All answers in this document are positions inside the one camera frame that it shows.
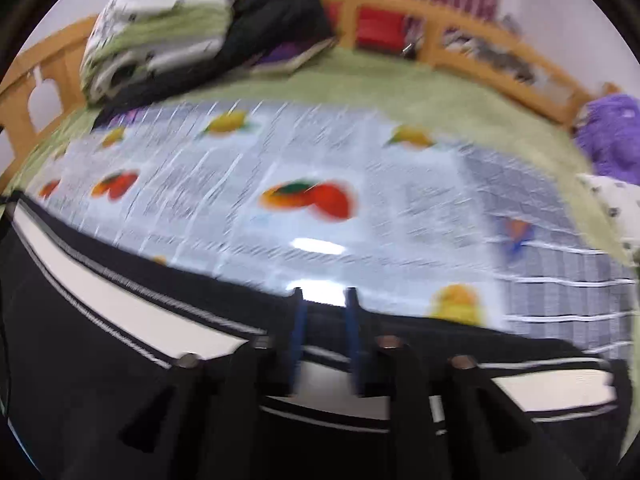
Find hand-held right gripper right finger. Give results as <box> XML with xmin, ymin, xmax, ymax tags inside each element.
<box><xmin>345</xmin><ymin>287</ymin><xmax>586</xmax><ymax>480</ymax></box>

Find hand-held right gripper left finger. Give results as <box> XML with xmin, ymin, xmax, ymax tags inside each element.
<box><xmin>65</xmin><ymin>287</ymin><xmax>307</xmax><ymax>480</ymax></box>

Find black pants with white stripe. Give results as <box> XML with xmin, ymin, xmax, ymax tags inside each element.
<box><xmin>0</xmin><ymin>190</ymin><xmax>633</xmax><ymax>480</ymax></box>

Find fruit print blanket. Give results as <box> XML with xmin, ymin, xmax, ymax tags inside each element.
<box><xmin>10</xmin><ymin>100</ymin><xmax>640</xmax><ymax>356</ymax></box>

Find green bed sheet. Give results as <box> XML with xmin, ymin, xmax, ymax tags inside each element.
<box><xmin>0</xmin><ymin>45</ymin><xmax>640</xmax><ymax>271</ymax></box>

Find purple book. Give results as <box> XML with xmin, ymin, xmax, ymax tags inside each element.
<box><xmin>250</xmin><ymin>37</ymin><xmax>338</xmax><ymax>76</ymax></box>

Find white dotted pillow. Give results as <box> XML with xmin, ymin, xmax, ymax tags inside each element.
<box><xmin>575</xmin><ymin>172</ymin><xmax>640</xmax><ymax>266</ymax></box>

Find red chair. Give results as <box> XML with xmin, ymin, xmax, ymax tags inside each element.
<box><xmin>357</xmin><ymin>5</ymin><xmax>406</xmax><ymax>48</ymax></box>

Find grey cloth pile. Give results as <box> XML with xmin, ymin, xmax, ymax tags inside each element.
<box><xmin>445</xmin><ymin>15</ymin><xmax>536</xmax><ymax>83</ymax></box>

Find black jacket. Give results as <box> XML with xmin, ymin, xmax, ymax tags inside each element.
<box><xmin>95</xmin><ymin>0</ymin><xmax>338</xmax><ymax>121</ymax></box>

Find purple plush toy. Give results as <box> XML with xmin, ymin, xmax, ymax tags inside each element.
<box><xmin>572</xmin><ymin>92</ymin><xmax>640</xmax><ymax>186</ymax></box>

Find folded white and green quilt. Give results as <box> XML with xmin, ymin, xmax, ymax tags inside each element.
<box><xmin>80</xmin><ymin>0</ymin><xmax>248</xmax><ymax>106</ymax></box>

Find wooden bed frame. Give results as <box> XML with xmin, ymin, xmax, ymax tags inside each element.
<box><xmin>0</xmin><ymin>0</ymin><xmax>608</xmax><ymax>196</ymax></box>

